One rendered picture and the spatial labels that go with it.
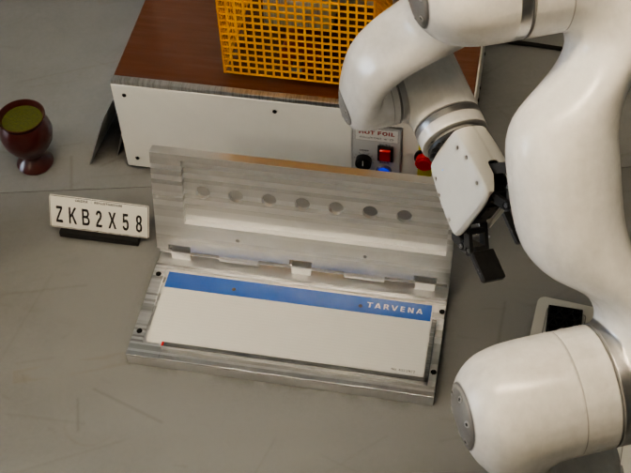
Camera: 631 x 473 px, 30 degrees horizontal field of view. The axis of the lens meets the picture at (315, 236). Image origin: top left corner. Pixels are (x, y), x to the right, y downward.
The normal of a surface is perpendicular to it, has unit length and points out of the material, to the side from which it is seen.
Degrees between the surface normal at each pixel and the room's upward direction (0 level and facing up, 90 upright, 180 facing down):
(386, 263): 76
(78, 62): 0
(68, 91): 0
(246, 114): 90
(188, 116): 90
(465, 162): 69
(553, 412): 41
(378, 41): 48
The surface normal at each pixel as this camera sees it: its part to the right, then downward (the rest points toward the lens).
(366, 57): -0.71, 0.00
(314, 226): -0.18, 0.59
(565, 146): -0.15, 0.21
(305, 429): -0.03, -0.63
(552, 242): -0.48, 0.46
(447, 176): -0.86, 0.25
